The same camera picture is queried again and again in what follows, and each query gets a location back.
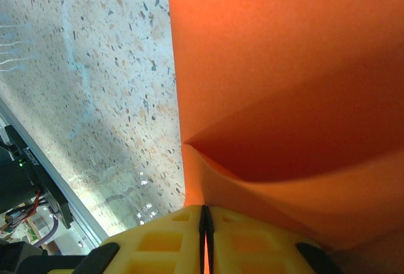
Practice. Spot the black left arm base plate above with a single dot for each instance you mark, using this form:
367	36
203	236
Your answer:
38	173

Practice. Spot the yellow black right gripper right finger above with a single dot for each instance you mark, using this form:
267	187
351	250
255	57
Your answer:
252	248

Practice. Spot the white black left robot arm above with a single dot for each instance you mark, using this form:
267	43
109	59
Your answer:
12	185

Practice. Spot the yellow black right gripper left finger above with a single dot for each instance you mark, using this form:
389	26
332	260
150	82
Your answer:
158	245

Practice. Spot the aluminium front frame rail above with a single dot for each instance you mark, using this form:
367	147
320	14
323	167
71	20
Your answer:
90	223

